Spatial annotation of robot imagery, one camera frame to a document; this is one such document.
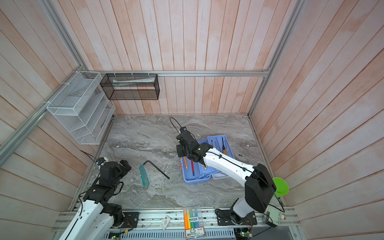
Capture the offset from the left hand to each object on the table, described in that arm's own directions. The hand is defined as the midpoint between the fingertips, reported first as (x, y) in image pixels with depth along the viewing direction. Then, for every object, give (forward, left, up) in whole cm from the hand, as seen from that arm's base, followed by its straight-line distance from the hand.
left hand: (122, 168), depth 81 cm
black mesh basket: (+55, +5, +15) cm, 58 cm away
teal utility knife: (-3, -11, -8) cm, 15 cm away
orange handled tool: (+6, -35, -6) cm, 36 cm away
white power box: (-22, -79, -4) cm, 82 cm away
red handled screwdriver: (+5, -39, -9) cm, 41 cm away
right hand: (+10, -32, +6) cm, 34 cm away
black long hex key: (+3, -19, -9) cm, 21 cm away
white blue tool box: (+2, -41, -10) cm, 42 cm away
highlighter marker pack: (-24, -40, -8) cm, 47 cm away
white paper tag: (-25, -26, -8) cm, 36 cm away
